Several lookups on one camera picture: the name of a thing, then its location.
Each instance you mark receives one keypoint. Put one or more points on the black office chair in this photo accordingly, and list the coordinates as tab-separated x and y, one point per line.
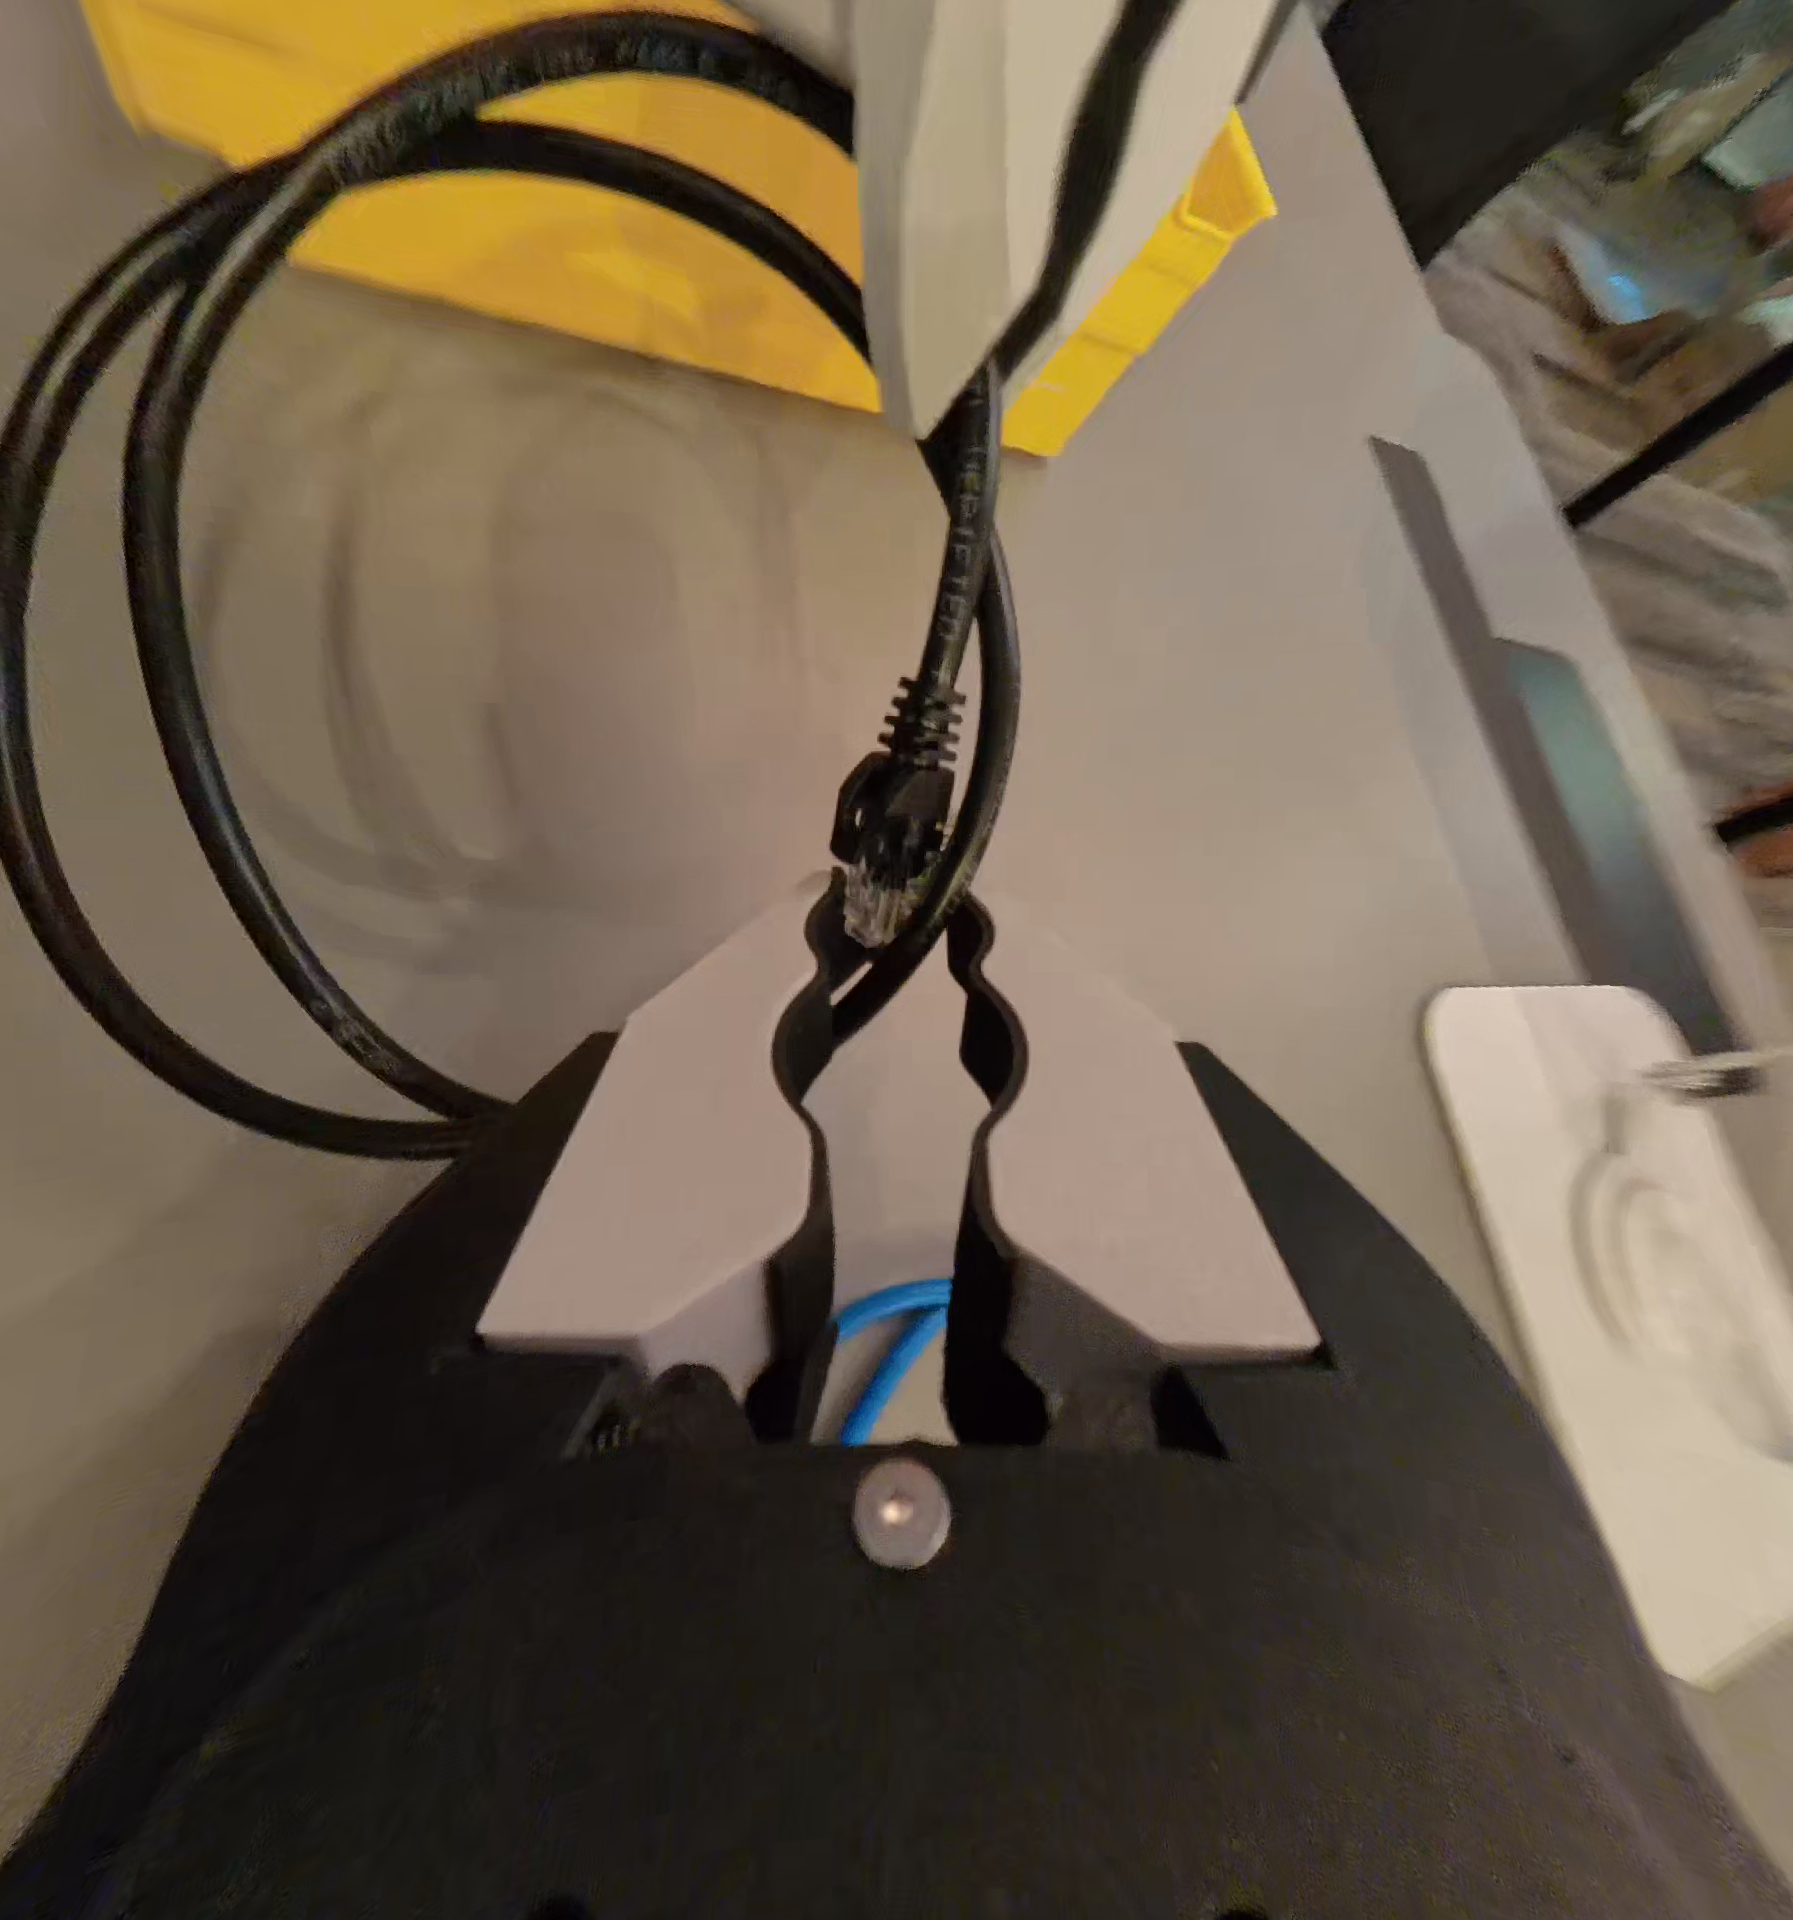
1466	92

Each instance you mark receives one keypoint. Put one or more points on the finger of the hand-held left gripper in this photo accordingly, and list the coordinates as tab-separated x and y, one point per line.
1211	76
957	181

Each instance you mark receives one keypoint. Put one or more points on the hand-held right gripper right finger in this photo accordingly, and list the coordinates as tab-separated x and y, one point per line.
1135	1198

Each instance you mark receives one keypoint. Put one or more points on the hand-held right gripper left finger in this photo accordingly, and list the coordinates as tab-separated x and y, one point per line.
659	1184

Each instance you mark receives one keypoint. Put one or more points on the yellow plastic bin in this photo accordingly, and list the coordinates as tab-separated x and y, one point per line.
539	255

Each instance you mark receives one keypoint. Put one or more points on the white document stand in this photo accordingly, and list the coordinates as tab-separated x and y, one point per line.
1559	1198

